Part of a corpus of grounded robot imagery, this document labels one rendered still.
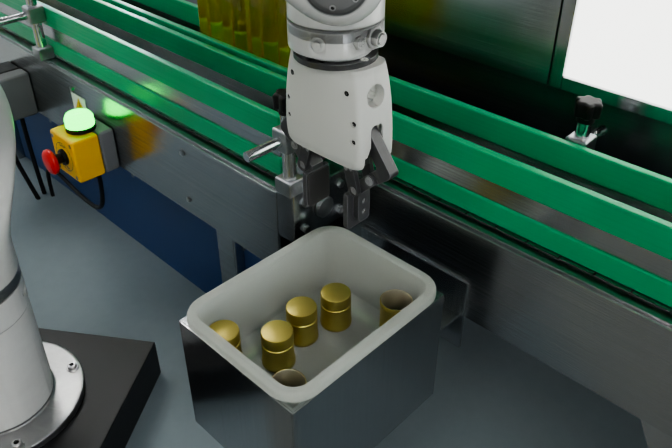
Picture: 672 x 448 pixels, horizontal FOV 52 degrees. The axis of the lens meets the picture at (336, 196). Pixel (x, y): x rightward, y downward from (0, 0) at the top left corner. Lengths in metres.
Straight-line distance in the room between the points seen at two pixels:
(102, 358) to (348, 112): 0.53
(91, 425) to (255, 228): 0.30
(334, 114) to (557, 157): 0.28
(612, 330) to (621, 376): 0.05
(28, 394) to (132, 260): 0.40
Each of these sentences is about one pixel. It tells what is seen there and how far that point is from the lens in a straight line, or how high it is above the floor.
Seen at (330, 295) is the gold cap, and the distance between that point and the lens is 0.77.
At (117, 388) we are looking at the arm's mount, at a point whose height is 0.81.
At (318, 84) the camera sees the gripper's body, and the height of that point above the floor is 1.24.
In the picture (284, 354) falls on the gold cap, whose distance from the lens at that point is 0.73.
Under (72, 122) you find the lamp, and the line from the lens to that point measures 1.11.
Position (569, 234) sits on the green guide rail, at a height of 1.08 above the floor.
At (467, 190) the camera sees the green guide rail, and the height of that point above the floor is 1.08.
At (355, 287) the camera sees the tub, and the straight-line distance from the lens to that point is 0.83.
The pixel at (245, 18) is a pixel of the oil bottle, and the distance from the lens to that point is 0.97.
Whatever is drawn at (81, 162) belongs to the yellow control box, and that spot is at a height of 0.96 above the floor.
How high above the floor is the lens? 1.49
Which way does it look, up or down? 33 degrees down
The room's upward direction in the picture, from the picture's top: straight up
